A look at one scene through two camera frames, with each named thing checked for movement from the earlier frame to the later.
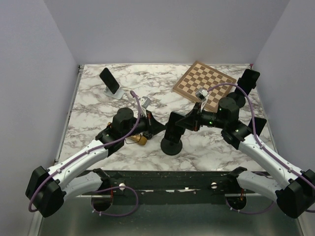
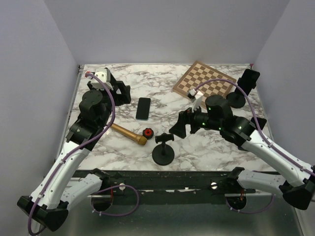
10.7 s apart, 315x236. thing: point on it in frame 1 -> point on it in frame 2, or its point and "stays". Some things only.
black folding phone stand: x=259 y=124 stays
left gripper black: x=152 y=126 -> x=124 y=97
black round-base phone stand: x=170 y=147 -> x=163 y=154
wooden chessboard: x=201 y=75 stays
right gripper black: x=192 y=121 stays
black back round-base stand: x=238 y=97 stays
